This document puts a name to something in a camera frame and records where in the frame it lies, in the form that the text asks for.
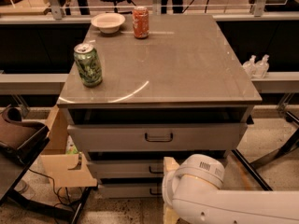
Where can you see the grey drawer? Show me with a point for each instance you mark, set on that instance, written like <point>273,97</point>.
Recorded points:
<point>140,138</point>
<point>126,169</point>
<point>133,190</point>

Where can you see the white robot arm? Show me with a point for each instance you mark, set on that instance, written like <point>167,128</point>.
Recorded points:
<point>192,192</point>

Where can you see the grey bottom drawer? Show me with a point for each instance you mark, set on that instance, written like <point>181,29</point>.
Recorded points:
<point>133,190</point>

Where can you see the grey drawer cabinet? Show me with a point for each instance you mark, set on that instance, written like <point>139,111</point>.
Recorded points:
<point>184,72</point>

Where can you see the grey top drawer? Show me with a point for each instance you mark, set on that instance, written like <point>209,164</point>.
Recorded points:
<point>140,138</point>

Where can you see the cardboard box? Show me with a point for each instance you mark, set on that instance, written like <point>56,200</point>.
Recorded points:
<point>67,170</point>

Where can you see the black metal stand leg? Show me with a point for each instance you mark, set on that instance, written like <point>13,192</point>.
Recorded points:
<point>252,167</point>

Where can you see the clear pump bottle left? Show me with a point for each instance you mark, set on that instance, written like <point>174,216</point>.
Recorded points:
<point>249,66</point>

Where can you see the green soda can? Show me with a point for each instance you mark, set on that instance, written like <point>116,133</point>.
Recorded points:
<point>88,64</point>

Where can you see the black chair with cushion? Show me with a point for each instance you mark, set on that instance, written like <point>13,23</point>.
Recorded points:
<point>20,143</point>

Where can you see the grey metal railing shelf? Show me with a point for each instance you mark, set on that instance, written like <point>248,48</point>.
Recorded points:
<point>31,83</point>

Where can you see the orange soda can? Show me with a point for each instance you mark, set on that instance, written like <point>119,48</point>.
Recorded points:
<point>141,22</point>

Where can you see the white bowl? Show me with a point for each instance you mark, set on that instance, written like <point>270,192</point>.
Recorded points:
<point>108,23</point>

